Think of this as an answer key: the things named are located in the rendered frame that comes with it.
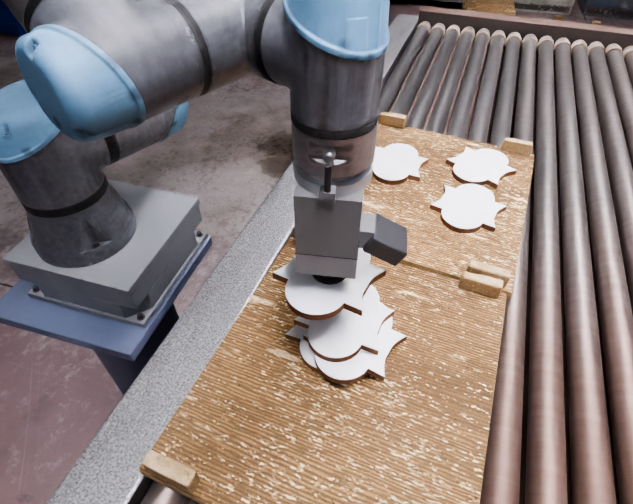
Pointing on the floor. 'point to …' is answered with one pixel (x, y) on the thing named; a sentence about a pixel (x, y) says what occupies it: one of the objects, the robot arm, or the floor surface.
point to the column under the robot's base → (96, 326)
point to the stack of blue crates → (2, 17)
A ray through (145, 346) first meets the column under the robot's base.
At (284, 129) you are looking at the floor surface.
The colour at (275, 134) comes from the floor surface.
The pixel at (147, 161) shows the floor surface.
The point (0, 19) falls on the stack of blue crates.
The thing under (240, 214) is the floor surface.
